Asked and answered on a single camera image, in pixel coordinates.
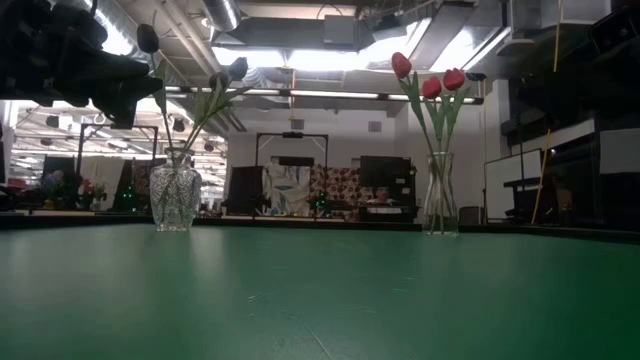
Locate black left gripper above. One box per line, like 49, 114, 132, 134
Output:
49, 4, 164, 130

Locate cut crystal glass vase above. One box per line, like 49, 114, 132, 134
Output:
148, 147, 204, 233

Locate tall slim glass vase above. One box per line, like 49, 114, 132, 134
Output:
422, 151, 460, 237

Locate dark purple tulips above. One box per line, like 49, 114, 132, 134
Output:
107, 0, 236, 136

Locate distant person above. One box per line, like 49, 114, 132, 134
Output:
42, 169, 69, 201

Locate black panel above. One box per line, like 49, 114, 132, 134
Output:
227, 165, 265, 216

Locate pale leaf patterned panel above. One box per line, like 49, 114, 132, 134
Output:
262, 162, 314, 216

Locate long ceiling light bar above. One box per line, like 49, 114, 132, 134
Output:
164, 85, 484, 105

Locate red floral patterned panel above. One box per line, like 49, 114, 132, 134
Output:
309, 164, 374, 211

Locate person at desk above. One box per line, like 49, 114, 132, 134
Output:
367, 186, 399, 207

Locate green table mat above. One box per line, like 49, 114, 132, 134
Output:
0, 222, 640, 360

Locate dark waste bin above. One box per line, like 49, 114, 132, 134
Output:
458, 205, 485, 226

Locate white cabinet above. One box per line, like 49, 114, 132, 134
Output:
483, 148, 544, 220

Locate white ceiling unit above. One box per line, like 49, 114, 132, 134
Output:
508, 0, 613, 32

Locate black rig frame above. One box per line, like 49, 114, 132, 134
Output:
255, 132, 330, 169
77, 123, 160, 214

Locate short round ceiling duct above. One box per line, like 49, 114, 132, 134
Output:
202, 0, 242, 32

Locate dark rectangular ceiling duct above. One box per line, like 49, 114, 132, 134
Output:
212, 13, 376, 51

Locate yellow cable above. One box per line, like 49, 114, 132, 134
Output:
530, 0, 564, 225

